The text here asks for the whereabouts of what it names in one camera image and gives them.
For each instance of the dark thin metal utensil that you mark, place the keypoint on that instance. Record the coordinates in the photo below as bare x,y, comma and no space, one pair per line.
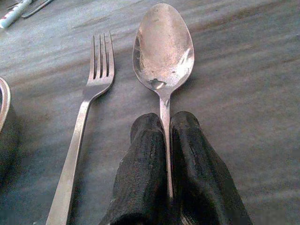
36,9

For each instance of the white marker pen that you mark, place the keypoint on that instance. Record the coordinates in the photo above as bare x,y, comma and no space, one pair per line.
14,12

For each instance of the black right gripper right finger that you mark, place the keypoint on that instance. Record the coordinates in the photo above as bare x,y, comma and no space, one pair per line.
199,168

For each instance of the large silver metal spoon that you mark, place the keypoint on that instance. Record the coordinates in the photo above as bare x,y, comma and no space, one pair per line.
164,54

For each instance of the silver metal fork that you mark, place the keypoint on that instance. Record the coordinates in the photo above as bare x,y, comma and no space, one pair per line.
79,131

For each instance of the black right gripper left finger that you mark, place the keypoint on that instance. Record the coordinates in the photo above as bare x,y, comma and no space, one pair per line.
140,168

